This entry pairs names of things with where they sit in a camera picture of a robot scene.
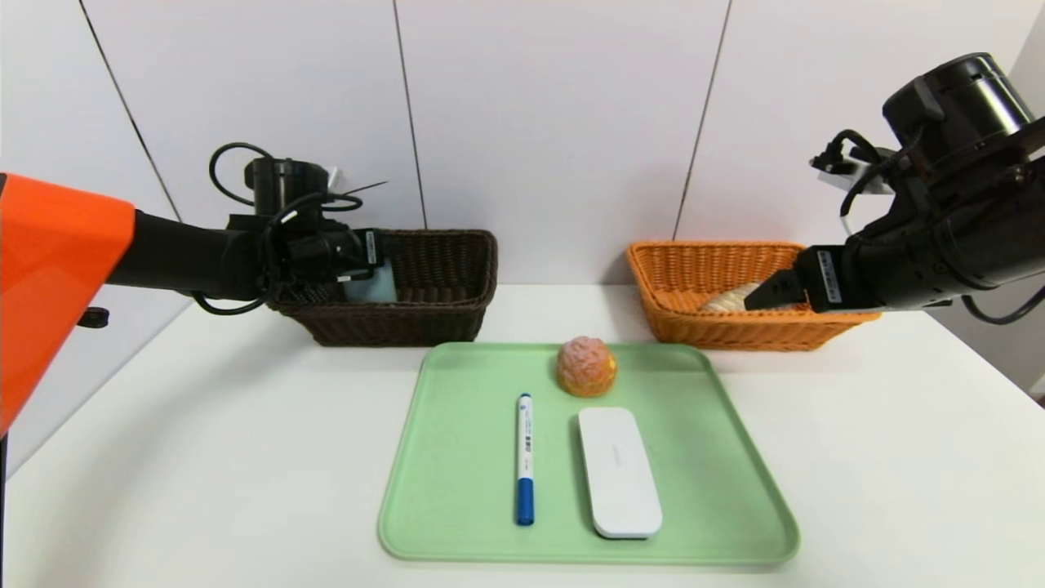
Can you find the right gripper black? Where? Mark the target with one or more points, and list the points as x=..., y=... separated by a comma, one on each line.
x=824, y=278

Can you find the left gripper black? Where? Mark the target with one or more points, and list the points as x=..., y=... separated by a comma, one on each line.
x=372, y=248

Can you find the blue-grey plastic cup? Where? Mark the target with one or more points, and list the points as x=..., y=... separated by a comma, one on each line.
x=375, y=287

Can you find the long striped bread loaf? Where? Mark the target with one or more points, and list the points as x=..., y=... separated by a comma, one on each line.
x=727, y=300

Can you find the round orange pastry bun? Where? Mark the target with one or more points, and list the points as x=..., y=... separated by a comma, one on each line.
x=586, y=369

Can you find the white marker pen blue cap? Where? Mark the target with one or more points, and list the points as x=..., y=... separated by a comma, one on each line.
x=525, y=457

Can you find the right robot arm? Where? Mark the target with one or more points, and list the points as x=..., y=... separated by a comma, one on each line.
x=955, y=90

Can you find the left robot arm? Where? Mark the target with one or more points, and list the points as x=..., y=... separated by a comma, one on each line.
x=57, y=269

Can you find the dark brown wicker basket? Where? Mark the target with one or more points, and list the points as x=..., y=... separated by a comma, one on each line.
x=408, y=327

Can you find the orange wicker basket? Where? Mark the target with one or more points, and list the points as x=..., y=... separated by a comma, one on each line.
x=694, y=331

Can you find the white rectangular case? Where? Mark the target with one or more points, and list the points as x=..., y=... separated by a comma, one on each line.
x=620, y=474

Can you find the light green plastic tray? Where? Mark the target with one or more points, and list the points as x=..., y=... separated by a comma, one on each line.
x=473, y=490

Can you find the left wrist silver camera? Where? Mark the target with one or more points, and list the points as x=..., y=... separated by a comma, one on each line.
x=335, y=178

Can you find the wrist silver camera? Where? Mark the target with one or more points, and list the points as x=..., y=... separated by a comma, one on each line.
x=878, y=184
x=335, y=178

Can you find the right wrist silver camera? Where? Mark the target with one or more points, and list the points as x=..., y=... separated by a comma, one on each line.
x=878, y=184

